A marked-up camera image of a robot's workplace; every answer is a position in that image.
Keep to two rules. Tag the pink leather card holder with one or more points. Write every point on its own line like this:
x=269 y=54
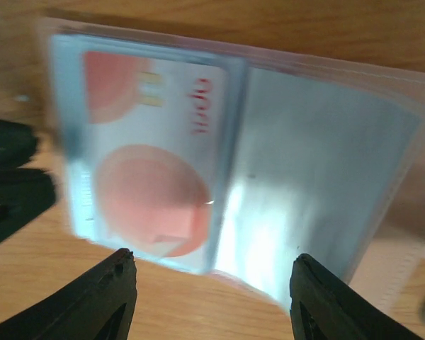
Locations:
x=311 y=152

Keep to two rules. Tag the red and white card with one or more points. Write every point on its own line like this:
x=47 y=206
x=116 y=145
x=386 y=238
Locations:
x=154 y=132

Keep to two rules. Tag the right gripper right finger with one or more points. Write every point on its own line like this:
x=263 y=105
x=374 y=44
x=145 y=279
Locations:
x=324 y=307

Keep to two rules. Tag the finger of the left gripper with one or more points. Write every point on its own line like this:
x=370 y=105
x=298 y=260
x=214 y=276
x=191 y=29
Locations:
x=24 y=195
x=18 y=143

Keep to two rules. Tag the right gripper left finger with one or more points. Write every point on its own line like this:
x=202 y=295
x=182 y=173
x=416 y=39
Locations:
x=99 y=304

